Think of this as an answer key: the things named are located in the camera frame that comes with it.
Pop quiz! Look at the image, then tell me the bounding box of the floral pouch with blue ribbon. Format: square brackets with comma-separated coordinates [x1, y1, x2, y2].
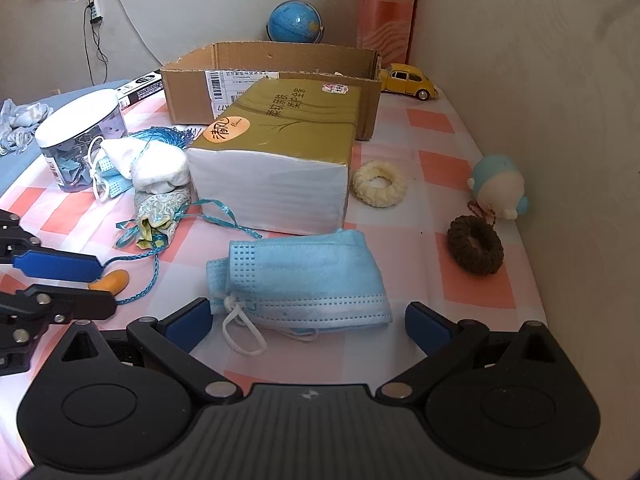
[116, 199, 264, 249]

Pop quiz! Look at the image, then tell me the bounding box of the black cable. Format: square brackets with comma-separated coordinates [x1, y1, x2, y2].
[50, 0, 109, 86]

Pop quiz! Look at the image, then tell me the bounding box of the blue face mask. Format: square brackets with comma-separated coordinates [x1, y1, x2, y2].
[87, 142, 137, 206]
[206, 229, 394, 357]

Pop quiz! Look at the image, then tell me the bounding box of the blue tassel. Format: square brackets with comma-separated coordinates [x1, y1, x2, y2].
[122, 127, 202, 152]

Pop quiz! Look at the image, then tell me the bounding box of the blue and cream plush keychain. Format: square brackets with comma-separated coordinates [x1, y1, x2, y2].
[467, 154, 530, 222]

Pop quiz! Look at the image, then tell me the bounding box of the brown cardboard box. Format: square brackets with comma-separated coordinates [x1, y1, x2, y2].
[160, 41, 383, 141]

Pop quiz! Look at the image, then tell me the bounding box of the brown scrunchie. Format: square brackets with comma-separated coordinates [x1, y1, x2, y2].
[446, 214, 505, 277]

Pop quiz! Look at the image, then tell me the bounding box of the blue braided cord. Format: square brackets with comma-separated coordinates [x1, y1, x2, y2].
[101, 217, 167, 306]

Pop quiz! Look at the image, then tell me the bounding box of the pink patterned curtain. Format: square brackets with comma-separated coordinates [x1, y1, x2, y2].
[356, 0, 420, 69]

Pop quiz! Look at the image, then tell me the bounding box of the floral fabric pouch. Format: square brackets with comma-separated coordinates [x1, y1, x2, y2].
[133, 187, 192, 251]

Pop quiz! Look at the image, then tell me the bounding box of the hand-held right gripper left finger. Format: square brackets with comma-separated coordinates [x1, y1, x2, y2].
[50, 298, 240, 404]

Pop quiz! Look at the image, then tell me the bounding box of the yellow toy car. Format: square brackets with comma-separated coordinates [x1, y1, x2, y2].
[379, 63, 440, 101]

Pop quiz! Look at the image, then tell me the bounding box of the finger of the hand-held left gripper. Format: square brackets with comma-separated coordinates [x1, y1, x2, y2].
[0, 210, 102, 283]
[0, 284, 117, 377]

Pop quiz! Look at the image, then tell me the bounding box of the black and white carton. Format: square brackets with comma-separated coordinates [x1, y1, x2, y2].
[114, 69, 165, 109]

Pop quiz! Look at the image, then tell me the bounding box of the cream scrunchie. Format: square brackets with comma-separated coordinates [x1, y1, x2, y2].
[351, 160, 409, 209]

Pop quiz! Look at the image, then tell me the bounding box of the clear jar with white lid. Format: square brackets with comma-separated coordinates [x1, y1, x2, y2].
[34, 88, 129, 194]

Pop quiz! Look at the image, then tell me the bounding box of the orange bean-shaped toy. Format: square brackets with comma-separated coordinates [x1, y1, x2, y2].
[87, 269, 131, 297]

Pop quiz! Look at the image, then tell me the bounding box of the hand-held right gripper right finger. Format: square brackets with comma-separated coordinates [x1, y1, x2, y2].
[376, 302, 572, 404]

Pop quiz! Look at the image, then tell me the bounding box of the white cable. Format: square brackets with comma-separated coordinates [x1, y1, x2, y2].
[106, 0, 164, 69]

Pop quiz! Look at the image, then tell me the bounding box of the blue desk globe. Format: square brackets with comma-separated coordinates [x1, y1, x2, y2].
[266, 1, 324, 44]

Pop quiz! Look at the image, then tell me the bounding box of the gold tissue paper pack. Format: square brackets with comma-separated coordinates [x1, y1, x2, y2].
[185, 79, 362, 236]

